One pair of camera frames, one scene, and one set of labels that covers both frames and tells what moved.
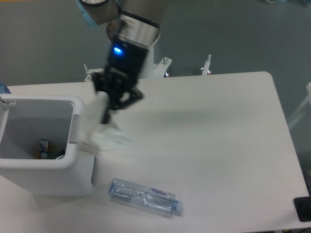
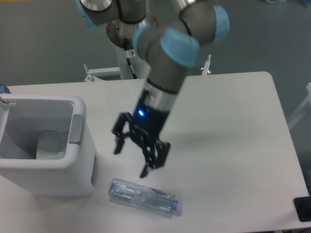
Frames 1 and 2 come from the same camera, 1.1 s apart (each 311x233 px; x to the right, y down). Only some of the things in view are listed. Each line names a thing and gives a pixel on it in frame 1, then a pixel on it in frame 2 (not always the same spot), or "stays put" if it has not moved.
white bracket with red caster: [205, 71] stays put
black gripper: [126, 63] -> [151, 121]
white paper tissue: [96, 137] -> [51, 144]
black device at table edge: [302, 207] stays put
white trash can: [25, 120] stays put
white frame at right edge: [296, 114] stays put
